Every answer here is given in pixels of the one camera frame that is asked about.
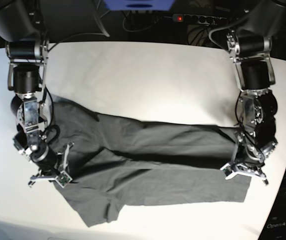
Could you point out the blue box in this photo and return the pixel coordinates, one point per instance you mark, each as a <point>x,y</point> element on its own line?
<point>142,5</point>

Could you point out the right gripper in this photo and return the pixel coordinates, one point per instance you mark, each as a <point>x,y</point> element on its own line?
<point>46,160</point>

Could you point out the black power strip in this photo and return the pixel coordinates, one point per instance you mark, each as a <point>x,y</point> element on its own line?
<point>193,19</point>

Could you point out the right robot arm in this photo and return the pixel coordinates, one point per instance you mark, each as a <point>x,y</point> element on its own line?
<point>26,45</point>

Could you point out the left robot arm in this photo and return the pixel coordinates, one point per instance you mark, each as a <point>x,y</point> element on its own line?
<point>247,38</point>

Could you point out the dark grey T-shirt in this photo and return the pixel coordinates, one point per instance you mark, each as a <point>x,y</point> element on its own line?
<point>117,162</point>

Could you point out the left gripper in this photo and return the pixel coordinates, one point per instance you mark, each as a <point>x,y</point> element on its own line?
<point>246,152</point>

